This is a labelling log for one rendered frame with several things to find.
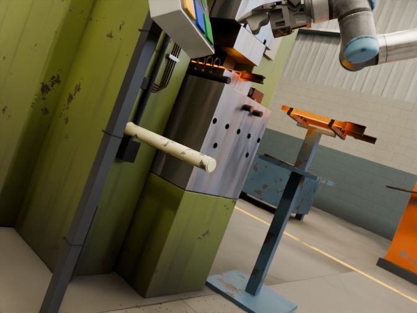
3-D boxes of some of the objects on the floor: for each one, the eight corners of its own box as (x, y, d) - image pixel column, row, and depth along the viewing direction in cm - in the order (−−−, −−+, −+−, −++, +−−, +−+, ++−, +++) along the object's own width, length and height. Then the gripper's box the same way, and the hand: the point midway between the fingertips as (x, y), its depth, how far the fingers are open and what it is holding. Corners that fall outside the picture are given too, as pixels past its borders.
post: (55, 320, 114) (177, -14, 108) (43, 322, 111) (168, -22, 105) (49, 312, 116) (169, -14, 111) (37, 314, 113) (159, -21, 108)
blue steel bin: (304, 221, 564) (322, 177, 560) (286, 220, 496) (305, 171, 493) (240, 191, 631) (255, 152, 627) (216, 187, 563) (233, 144, 560)
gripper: (313, 18, 102) (237, 36, 107) (312, 30, 110) (242, 46, 116) (308, -11, 102) (233, 8, 107) (307, 3, 111) (239, 20, 116)
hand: (241, 18), depth 111 cm, fingers closed
